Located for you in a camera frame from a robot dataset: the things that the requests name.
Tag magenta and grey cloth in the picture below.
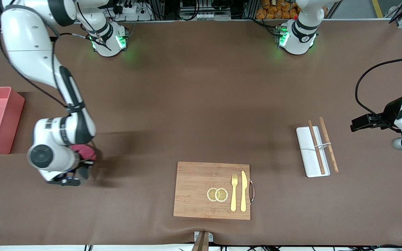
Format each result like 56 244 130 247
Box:
70 144 97 163

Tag brown wooden chopstick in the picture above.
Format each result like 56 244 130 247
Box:
308 120 326 175
319 117 340 173

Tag white chopstick rest tray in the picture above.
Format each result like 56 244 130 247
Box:
296 126 331 178

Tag wooden cutting board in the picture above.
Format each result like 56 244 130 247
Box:
173 161 251 221

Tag yellow knife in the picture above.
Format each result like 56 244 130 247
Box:
240 170 248 212

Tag brown bar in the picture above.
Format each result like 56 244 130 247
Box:
191 231 210 251

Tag orange packaged goods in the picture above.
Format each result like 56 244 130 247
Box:
256 0 327 20

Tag yellow fork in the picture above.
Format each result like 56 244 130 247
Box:
230 173 239 212

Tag white power strip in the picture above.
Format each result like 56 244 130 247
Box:
112 0 152 21

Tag white terminal block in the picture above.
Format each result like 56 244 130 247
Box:
180 12 232 21

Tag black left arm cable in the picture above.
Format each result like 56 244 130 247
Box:
355 56 402 133

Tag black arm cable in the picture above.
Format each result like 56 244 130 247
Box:
0 21 114 108
355 56 402 133

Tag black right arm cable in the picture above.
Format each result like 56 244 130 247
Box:
0 21 114 108

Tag grey metal table bracket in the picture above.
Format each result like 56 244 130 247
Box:
194 231 214 243

